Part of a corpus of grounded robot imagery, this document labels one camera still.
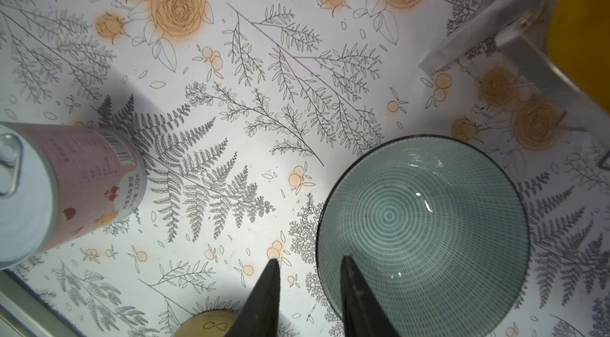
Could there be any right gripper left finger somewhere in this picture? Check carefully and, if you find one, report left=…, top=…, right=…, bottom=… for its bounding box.
left=226, top=259, right=281, bottom=337

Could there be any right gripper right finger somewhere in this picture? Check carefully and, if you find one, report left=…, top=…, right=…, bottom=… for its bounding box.
left=340, top=256, right=400, bottom=337

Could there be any pale green ceramic bowl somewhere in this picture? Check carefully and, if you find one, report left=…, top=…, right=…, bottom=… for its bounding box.
left=316, top=134, right=530, bottom=336

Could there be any yellow plastic bowl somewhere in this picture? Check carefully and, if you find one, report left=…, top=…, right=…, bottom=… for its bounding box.
left=547, top=0, right=609, bottom=111

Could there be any stainless steel dish rack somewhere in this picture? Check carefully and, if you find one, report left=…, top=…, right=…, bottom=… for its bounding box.
left=419, top=0, right=609, bottom=146

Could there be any red floral bowl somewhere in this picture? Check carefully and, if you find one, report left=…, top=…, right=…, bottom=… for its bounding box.
left=173, top=310, right=238, bottom=337

